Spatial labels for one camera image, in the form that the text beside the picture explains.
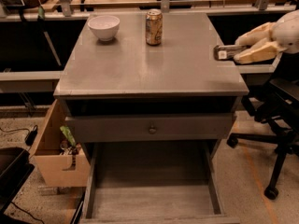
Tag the grey upper drawer with knob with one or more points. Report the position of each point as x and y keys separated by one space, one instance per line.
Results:
x=90 y=129

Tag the grey wooden drawer cabinet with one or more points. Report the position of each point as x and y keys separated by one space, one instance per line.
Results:
x=128 y=77

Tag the white ceramic bowl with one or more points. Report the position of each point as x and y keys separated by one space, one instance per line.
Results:
x=104 y=27

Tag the black office chair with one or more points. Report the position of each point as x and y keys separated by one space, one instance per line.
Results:
x=275 y=103

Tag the black power adapter with cable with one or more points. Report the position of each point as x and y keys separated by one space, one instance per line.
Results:
x=30 y=136

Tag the grey open middle drawer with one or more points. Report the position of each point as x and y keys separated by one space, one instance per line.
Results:
x=152 y=183

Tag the metal frame workbench behind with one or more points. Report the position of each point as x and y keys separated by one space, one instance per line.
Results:
x=27 y=11

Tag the black rxbar chocolate bar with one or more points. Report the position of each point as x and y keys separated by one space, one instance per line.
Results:
x=227 y=52

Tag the gold soda can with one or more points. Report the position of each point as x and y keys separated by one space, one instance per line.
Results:
x=154 y=27

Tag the black bin at left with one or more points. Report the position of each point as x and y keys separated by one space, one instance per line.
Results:
x=15 y=168

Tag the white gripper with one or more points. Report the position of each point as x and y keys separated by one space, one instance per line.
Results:
x=288 y=34

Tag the green item in box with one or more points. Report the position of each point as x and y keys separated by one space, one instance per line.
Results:
x=68 y=135

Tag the light wooden box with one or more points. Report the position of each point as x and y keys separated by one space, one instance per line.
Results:
x=58 y=169

